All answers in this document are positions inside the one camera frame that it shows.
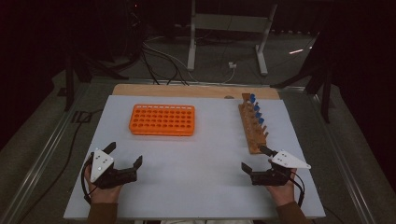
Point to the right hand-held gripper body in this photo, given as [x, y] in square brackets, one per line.
[288, 161]

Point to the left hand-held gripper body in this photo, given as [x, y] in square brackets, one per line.
[101, 165]

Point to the wooden tube rack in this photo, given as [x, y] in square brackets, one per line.
[253, 143]

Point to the blue capped test tube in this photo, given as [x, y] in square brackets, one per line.
[261, 120]
[258, 114]
[254, 102]
[256, 108]
[252, 96]

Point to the orange plastic tube rack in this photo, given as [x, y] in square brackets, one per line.
[162, 133]

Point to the person's left hand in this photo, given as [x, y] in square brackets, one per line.
[106, 196]

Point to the person's right hand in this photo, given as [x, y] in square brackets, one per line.
[285, 194]

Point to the small grey round disc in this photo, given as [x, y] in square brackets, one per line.
[229, 97]

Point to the black tripod stand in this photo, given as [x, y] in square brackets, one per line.
[69, 84]
[325, 99]

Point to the white power plug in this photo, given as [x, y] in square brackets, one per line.
[232, 65]

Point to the aluminium frame rail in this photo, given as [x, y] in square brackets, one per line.
[40, 165]
[345, 161]

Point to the white metal desk frame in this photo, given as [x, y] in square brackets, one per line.
[230, 23]

